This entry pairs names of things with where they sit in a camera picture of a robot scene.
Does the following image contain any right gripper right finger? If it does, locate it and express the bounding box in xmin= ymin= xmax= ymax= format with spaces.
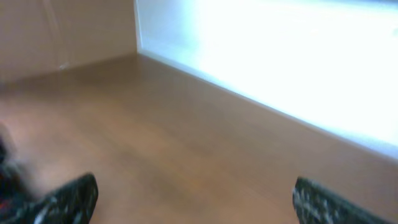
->
xmin=292 ymin=177 xmax=389 ymax=224

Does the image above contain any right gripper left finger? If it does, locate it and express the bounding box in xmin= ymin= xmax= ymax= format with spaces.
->
xmin=1 ymin=173 xmax=99 ymax=224

